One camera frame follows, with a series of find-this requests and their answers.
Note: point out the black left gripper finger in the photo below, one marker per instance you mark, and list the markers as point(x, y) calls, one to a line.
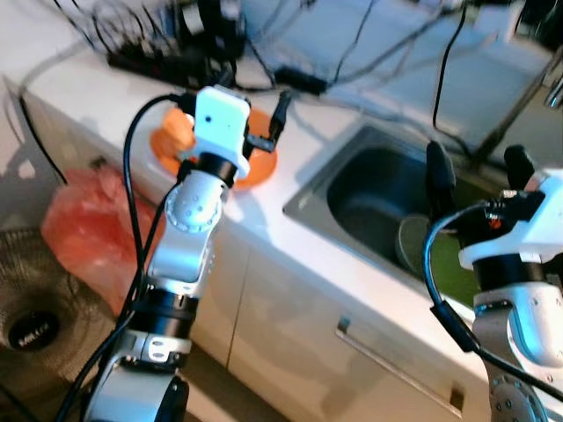
point(281, 114)

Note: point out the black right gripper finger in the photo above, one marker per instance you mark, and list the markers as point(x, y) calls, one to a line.
point(440, 180)
point(519, 167)

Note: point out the orange bowl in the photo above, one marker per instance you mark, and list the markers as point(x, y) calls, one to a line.
point(176, 132)

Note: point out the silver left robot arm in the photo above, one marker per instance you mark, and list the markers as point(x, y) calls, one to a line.
point(189, 211)

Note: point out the steel kitchen sink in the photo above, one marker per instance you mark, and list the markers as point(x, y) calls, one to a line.
point(369, 193)

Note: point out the white kitchen cabinet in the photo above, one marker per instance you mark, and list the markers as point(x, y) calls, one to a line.
point(290, 325)

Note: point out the orange plate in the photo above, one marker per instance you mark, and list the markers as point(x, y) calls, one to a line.
point(259, 174)

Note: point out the black power adapter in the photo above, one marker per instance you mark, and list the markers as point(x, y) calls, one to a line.
point(302, 81)

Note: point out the grey bowl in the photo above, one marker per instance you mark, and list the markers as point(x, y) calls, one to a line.
point(413, 242)

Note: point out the green plate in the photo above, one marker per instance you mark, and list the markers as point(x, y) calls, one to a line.
point(453, 259)

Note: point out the chrome faucet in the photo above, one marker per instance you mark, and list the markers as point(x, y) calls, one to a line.
point(556, 88)

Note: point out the black charger box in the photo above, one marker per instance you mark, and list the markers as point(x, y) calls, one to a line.
point(211, 26)

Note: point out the black power strip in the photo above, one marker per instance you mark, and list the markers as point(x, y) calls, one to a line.
point(158, 63)

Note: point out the black appliance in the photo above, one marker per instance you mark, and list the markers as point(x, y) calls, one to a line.
point(541, 18)

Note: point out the red plastic bag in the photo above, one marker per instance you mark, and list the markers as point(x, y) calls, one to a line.
point(88, 229)

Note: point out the black floor fan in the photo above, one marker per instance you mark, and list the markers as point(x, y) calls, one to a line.
point(35, 330)

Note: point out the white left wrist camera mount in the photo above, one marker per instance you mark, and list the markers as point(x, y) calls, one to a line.
point(220, 119)

